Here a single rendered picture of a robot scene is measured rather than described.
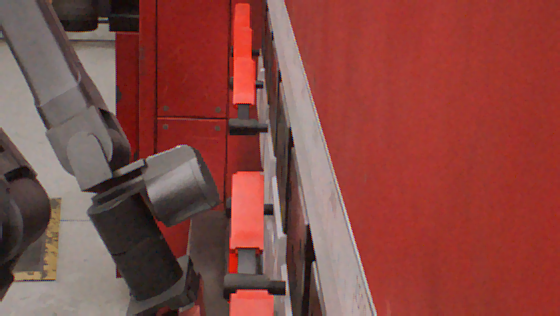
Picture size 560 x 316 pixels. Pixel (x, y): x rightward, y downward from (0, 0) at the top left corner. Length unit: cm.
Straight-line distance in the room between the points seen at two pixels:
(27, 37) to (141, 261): 26
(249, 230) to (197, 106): 120
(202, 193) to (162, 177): 4
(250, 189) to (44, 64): 41
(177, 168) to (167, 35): 85
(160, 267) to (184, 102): 86
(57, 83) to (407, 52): 81
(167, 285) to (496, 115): 89
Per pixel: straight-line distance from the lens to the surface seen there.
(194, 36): 185
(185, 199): 101
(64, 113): 104
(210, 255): 173
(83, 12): 242
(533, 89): 16
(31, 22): 108
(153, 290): 105
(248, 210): 70
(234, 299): 53
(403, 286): 26
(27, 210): 70
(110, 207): 102
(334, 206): 42
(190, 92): 187
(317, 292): 48
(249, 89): 107
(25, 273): 385
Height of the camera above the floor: 153
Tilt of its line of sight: 17 degrees down
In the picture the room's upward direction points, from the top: 3 degrees clockwise
